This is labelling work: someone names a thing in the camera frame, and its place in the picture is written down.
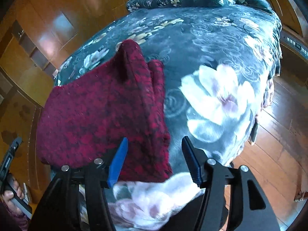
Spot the red black patterned garment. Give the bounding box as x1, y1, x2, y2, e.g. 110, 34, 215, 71
36, 40, 172, 182

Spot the person's left hand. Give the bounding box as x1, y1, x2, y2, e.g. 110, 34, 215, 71
2, 176, 24, 216

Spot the dark teal floral bedspread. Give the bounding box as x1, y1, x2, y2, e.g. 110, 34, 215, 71
53, 4, 283, 231

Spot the orange wooden wardrobe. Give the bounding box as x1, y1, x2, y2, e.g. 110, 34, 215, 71
1, 0, 128, 203

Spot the wooden bed headboard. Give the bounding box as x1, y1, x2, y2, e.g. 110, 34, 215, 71
267, 0, 307, 62

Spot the teal floral pillow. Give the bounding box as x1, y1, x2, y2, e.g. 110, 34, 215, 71
236, 0, 272, 10

